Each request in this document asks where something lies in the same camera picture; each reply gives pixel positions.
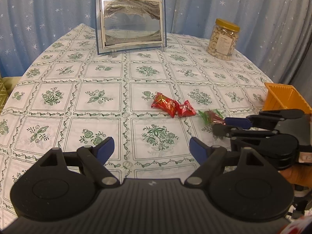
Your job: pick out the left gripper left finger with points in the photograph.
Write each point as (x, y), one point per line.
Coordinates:
(91, 160)

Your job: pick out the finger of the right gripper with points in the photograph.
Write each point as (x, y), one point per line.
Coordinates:
(265, 119)
(232, 131)

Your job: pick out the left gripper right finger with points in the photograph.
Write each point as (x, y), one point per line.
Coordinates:
(212, 161)

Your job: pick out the dark red green candy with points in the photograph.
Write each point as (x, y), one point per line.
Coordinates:
(212, 117)

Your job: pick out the small red candy packet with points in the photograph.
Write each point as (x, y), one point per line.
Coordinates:
(185, 110)

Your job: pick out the person right hand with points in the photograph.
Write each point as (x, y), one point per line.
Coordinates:
(299, 175)

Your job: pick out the orange plastic tray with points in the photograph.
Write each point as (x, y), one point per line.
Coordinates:
(281, 96)

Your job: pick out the long red candy packet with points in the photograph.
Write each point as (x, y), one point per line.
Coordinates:
(165, 104)

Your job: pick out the green floral tablecloth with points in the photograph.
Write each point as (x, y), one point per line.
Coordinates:
(71, 96)

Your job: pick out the clear nut jar gold lid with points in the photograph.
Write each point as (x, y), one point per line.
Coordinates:
(223, 39)

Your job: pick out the blue star curtain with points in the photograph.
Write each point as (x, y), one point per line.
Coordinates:
(274, 33)

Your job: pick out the yellow patterned cushion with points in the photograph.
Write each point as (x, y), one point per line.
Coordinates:
(6, 88)

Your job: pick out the sand art picture frame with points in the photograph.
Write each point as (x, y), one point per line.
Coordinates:
(130, 25)

